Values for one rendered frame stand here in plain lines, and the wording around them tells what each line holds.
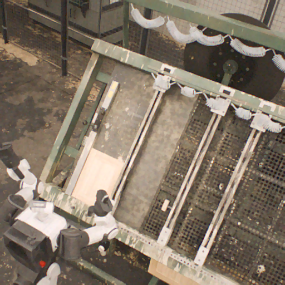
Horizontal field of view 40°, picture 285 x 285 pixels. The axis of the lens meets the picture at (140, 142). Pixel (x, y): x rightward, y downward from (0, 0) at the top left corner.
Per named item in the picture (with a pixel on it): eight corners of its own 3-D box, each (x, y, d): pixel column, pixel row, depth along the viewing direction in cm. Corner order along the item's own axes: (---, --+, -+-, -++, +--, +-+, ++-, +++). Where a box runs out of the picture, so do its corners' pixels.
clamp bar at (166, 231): (156, 239, 283) (147, 245, 260) (222, 88, 278) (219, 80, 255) (168, 246, 280) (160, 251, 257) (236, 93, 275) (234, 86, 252)
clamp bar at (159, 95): (103, 211, 297) (90, 214, 274) (166, 67, 292) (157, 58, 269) (114, 217, 293) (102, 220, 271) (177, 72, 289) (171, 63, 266)
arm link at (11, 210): (18, 214, 239) (6, 223, 225) (6, 205, 239) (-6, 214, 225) (28, 200, 235) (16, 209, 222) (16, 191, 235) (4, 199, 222)
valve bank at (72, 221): (48, 237, 309) (47, 218, 294) (59, 226, 319) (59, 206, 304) (101, 269, 294) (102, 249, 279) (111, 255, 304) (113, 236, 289)
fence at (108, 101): (67, 192, 307) (64, 192, 303) (114, 81, 304) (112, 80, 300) (72, 195, 306) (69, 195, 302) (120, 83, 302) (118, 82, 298)
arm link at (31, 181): (34, 170, 241) (44, 179, 259) (18, 167, 243) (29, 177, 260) (29, 186, 237) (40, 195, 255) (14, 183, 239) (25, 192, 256)
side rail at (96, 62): (45, 179, 321) (38, 179, 310) (98, 55, 317) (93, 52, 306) (51, 182, 319) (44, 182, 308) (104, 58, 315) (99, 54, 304)
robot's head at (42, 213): (52, 219, 217) (52, 209, 211) (33, 218, 216) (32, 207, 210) (53, 210, 222) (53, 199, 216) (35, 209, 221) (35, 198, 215)
